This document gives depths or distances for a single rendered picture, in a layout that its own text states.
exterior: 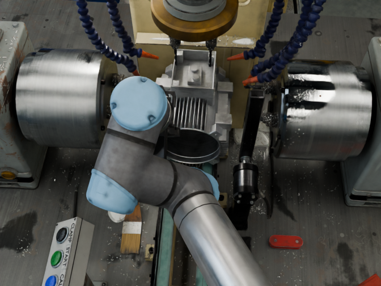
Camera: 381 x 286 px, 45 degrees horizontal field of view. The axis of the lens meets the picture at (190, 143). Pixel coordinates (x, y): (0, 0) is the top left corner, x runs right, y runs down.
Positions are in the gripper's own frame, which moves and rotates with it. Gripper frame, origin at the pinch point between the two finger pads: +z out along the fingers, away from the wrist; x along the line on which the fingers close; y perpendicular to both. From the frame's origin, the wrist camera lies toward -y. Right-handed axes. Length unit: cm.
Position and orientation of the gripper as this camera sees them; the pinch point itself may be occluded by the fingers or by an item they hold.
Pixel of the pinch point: (160, 135)
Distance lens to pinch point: 97.2
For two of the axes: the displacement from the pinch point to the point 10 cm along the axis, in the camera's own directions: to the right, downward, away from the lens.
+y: 0.5, -10.0, 0.5
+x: -10.0, -0.5, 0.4
